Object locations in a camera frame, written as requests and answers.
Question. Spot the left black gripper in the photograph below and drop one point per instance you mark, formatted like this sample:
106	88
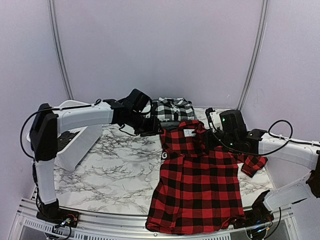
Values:
153	129

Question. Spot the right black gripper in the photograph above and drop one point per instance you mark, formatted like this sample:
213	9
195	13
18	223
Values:
210	143

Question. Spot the red black plaid shirt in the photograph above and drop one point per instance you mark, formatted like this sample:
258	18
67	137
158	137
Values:
198	189

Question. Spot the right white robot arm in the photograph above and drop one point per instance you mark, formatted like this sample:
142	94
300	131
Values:
228	130

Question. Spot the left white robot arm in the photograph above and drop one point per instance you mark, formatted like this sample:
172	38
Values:
127	111

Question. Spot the black white plaid folded shirt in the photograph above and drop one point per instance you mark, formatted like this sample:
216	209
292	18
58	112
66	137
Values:
168	109

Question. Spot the white plastic bin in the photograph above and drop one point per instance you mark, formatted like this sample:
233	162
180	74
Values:
75	145

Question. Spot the dark striped shirt in bin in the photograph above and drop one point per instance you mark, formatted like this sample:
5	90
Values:
65	138

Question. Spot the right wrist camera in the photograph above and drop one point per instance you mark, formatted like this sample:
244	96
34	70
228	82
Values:
214	120

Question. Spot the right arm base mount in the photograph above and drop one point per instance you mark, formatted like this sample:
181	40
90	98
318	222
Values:
251	219

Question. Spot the aluminium front frame rail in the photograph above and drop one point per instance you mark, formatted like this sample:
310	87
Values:
105	226

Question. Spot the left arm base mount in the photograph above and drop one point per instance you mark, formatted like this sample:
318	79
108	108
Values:
64	217

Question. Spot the right wall aluminium profile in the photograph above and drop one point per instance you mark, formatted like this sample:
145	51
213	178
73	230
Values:
255	54

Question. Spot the wall aluminium profile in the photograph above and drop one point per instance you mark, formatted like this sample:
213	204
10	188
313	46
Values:
59	49
255	54

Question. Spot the left wall aluminium profile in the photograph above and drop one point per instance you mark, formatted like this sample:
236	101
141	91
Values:
59	49

